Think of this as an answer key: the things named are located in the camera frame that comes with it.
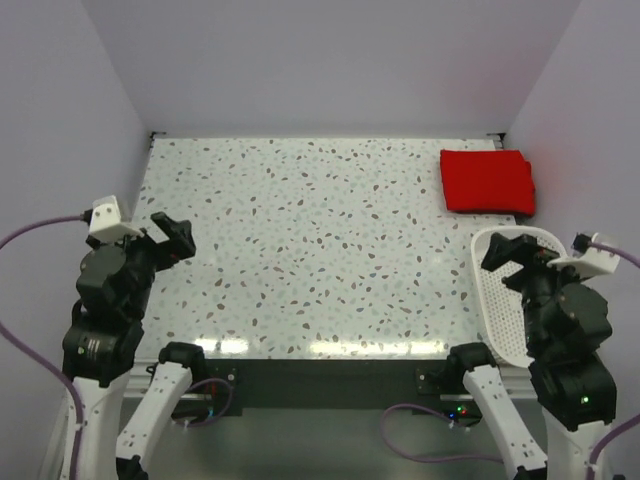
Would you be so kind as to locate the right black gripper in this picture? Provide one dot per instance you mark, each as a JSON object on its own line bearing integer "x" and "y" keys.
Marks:
{"x": 524, "y": 248}

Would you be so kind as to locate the bright red t shirt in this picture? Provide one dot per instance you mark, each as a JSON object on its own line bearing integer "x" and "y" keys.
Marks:
{"x": 487, "y": 182}

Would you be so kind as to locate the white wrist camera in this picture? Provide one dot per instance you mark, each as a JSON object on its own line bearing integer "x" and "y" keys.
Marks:
{"x": 587, "y": 260}
{"x": 110, "y": 222}

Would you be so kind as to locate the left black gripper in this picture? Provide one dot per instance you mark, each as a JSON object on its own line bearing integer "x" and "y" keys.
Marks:
{"x": 180, "y": 240}

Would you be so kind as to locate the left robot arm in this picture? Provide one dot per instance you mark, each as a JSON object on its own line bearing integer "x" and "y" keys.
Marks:
{"x": 99, "y": 348}

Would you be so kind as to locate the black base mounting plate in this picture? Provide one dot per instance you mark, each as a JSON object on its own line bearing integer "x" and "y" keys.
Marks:
{"x": 328, "y": 384}

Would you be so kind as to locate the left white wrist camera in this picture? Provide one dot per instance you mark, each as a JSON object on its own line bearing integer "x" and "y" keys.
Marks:
{"x": 110, "y": 222}

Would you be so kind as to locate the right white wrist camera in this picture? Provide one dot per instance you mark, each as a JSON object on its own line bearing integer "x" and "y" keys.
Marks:
{"x": 587, "y": 260}

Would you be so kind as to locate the white perforated plastic basket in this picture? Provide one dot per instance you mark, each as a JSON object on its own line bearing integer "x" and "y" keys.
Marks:
{"x": 501, "y": 318}

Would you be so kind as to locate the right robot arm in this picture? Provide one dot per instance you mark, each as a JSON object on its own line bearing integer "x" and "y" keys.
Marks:
{"x": 565, "y": 323}

